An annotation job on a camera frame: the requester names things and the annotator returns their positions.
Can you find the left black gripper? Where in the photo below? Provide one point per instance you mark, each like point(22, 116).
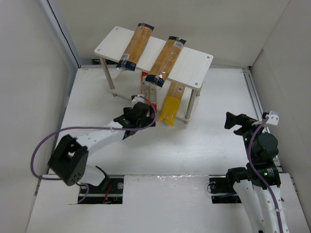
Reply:
point(147, 114)

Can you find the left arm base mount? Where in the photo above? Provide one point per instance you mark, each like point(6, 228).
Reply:
point(113, 194)

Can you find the aluminium rail right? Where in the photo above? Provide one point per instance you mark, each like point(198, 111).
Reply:
point(249, 82)

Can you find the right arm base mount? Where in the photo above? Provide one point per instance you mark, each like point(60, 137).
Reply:
point(221, 192)

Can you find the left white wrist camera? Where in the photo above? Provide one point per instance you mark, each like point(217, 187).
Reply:
point(136, 99)

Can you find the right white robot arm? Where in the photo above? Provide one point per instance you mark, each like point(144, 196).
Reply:
point(258, 183)

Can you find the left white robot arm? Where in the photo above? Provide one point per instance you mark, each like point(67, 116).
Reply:
point(69, 159)

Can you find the white two-tier shelf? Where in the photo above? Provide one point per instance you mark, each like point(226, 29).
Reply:
point(189, 70)

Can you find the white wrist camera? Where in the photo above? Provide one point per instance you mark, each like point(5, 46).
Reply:
point(136, 99)
point(271, 118)

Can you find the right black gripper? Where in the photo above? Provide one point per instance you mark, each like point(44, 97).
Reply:
point(242, 124)

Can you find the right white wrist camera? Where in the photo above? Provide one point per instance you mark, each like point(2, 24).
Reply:
point(271, 118)

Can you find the red spaghetti bag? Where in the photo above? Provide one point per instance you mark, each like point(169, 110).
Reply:
point(148, 90)

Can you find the black-ended spaghetti bag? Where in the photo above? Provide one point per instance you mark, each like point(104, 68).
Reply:
point(136, 47)
point(165, 61)

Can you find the yellow spaghetti bag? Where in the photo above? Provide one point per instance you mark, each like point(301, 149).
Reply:
point(171, 103)

